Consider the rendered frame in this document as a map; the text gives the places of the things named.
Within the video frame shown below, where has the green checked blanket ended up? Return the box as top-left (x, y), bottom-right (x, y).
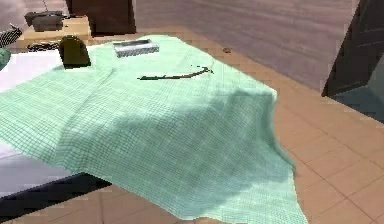
top-left (0, 34), bottom-right (309, 224)

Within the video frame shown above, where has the grey flat box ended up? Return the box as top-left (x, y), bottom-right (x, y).
top-left (112, 38), bottom-right (160, 59)

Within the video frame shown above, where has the dark brown cabinet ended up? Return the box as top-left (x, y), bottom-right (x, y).
top-left (65, 0), bottom-right (137, 38)

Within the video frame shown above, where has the dark olive arched object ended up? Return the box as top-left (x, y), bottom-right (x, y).
top-left (58, 35), bottom-right (92, 70)

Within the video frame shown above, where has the light wood bedside table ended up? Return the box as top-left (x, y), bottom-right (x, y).
top-left (7, 15), bottom-right (93, 54)

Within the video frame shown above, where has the black flat oval object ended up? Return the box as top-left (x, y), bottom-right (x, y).
top-left (27, 41), bottom-right (61, 52)

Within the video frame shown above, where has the dark room door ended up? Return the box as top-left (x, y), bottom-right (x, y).
top-left (321, 0), bottom-right (384, 124)

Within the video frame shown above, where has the green pillow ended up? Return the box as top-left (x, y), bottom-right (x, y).
top-left (0, 48), bottom-right (12, 70)

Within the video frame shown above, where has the black and white striped object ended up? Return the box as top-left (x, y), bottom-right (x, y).
top-left (0, 23), bottom-right (24, 48)

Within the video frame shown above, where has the white bed with black frame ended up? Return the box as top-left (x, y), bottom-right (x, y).
top-left (0, 49), bottom-right (113, 223)

